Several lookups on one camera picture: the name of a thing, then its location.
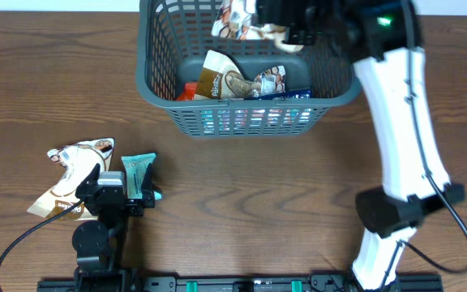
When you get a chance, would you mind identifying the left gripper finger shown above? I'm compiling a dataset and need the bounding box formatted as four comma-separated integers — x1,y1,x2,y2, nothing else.
140,164,155,199
75,164,100,198

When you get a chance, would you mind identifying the teal snack bag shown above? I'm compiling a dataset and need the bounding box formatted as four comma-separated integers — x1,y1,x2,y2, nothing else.
122,153,156,200

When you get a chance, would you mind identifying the cookie pouch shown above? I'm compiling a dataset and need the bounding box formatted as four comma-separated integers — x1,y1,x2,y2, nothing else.
211,0,303,53
27,138,115,219
194,50,286,100

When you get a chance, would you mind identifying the orange spaghetti package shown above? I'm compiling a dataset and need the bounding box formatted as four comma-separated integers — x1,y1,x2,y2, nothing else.
176,82,197,101

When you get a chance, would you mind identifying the tissue pack bundle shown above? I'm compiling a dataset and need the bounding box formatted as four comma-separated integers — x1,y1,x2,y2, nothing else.
200,108,313,135

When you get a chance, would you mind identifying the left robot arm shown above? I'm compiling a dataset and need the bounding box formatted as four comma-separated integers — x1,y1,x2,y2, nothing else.
72,164,155,292

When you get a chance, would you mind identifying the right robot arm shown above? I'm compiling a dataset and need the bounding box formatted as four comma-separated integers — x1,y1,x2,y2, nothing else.
245,0,465,291

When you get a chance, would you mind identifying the grey plastic basket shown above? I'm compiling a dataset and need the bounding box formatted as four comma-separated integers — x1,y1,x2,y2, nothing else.
136,0,361,137

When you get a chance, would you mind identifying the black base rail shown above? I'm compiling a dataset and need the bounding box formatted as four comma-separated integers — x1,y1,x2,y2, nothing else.
36,273,444,292

